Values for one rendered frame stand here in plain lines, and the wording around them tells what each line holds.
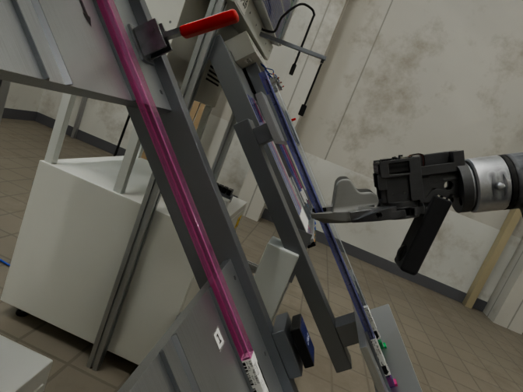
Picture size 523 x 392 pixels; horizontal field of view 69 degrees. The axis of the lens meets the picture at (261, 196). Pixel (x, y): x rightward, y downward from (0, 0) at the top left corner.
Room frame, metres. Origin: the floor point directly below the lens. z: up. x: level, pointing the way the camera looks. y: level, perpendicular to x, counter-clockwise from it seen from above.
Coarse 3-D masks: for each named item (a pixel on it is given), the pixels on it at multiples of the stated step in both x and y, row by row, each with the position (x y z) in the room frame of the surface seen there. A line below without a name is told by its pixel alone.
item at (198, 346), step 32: (192, 320) 0.27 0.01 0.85; (224, 320) 0.32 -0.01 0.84; (160, 352) 0.21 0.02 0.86; (192, 352) 0.25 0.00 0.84; (224, 352) 0.30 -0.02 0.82; (256, 352) 0.37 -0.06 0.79; (128, 384) 0.18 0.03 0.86; (160, 384) 0.20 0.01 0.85; (192, 384) 0.23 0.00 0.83; (224, 384) 0.28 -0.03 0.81
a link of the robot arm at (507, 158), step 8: (520, 152) 0.52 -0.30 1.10; (504, 160) 0.51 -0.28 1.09; (512, 160) 0.51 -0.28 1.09; (520, 160) 0.51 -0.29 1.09; (512, 168) 0.50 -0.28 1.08; (520, 168) 0.50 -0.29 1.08; (512, 176) 0.49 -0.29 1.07; (520, 176) 0.49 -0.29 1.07; (512, 184) 0.51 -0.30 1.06; (520, 184) 0.49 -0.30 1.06; (512, 192) 0.51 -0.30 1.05; (520, 192) 0.49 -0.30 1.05; (512, 200) 0.50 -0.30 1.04; (520, 200) 0.50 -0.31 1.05; (512, 208) 0.51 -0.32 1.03; (520, 208) 0.51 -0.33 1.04
